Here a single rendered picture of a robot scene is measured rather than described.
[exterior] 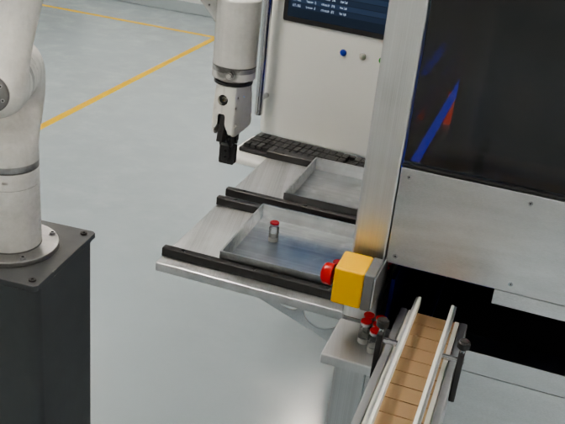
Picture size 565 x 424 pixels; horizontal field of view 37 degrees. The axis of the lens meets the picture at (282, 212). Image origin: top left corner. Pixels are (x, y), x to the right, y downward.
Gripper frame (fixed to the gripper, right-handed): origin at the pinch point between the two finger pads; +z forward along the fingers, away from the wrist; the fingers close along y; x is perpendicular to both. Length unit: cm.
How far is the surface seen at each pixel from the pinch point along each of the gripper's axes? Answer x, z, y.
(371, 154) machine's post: -31.1, -11.1, -12.4
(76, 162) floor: 159, 110, 201
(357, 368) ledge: -37, 23, -26
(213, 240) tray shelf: 3.3, 22.3, 3.7
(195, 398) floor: 26, 110, 56
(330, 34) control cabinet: 5, -5, 90
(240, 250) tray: -3.8, 22.1, 2.0
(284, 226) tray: -8.4, 22.1, 17.4
